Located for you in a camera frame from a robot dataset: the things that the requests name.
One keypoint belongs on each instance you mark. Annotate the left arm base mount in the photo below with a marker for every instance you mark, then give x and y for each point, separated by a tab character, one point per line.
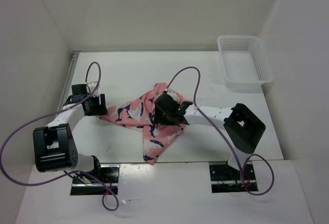
83	185

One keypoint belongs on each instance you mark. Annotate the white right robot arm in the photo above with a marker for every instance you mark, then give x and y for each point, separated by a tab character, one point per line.
243	127

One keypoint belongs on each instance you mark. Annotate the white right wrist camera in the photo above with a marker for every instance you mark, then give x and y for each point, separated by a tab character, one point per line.
175	95

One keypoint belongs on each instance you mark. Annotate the pink shark print shorts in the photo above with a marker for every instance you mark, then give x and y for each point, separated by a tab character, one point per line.
139	115

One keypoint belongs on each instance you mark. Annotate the white plastic basket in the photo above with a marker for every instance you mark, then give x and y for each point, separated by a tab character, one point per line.
244	62

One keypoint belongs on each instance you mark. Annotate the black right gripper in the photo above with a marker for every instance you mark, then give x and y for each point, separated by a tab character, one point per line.
159	118

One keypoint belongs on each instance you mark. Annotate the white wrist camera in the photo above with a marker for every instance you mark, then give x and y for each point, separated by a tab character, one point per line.
175	95
92	87

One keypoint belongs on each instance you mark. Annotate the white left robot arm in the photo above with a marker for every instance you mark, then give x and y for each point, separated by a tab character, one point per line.
54	145

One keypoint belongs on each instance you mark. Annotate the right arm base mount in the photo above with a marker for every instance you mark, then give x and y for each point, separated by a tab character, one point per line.
225	179

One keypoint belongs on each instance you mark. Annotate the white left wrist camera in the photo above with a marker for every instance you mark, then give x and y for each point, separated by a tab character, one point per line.
92	87

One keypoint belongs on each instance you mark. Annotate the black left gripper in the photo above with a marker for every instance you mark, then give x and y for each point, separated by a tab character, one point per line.
101	109

